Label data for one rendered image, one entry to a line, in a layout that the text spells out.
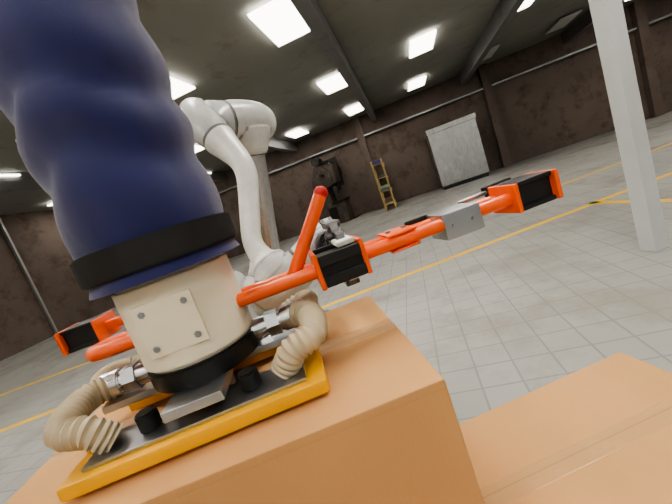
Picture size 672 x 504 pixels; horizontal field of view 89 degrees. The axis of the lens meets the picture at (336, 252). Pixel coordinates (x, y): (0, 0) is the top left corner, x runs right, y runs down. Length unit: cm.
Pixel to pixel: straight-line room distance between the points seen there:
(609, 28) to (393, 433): 313
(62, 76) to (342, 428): 52
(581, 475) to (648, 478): 10
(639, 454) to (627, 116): 266
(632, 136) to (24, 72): 324
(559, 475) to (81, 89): 98
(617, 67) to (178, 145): 307
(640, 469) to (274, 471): 67
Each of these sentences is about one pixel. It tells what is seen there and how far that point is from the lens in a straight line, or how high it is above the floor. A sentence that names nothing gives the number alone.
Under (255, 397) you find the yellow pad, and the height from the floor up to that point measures 98.
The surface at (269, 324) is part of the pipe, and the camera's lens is 56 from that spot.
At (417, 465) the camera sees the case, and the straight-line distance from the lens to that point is 49.
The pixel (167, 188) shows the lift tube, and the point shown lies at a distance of 49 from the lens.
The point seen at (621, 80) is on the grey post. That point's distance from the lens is 329.
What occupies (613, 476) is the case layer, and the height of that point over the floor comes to 54.
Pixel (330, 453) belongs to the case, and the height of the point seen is 91.
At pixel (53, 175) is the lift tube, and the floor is 132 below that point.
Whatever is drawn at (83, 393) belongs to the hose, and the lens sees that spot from 64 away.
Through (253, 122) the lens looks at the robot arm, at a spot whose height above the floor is 149.
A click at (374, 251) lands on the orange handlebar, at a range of 55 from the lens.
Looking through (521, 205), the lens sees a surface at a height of 107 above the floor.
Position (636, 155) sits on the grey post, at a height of 74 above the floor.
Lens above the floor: 118
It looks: 9 degrees down
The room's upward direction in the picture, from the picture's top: 20 degrees counter-clockwise
